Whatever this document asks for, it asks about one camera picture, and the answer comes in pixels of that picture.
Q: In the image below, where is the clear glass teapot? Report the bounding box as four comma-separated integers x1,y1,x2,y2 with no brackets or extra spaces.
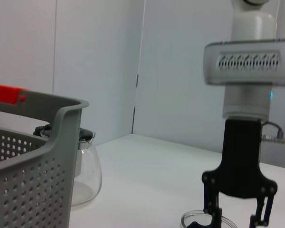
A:
34,124,103,207

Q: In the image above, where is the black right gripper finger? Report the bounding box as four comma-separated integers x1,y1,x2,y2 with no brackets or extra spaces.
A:
249,191,276,228
202,182,223,228

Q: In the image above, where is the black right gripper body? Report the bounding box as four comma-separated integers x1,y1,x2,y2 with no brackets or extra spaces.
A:
201,118,278,199

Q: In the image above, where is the glass teacup with black holder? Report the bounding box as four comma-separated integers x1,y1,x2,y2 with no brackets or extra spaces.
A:
180,204,238,228

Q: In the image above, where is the black teapot lid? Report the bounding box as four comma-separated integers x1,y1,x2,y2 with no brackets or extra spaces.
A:
34,124,95,144

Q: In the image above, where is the right wrist cable with connectors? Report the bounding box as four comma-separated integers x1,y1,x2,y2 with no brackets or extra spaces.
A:
261,121,285,144

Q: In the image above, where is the grey perforated storage bin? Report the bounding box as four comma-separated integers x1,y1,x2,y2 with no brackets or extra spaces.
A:
0,94,90,228

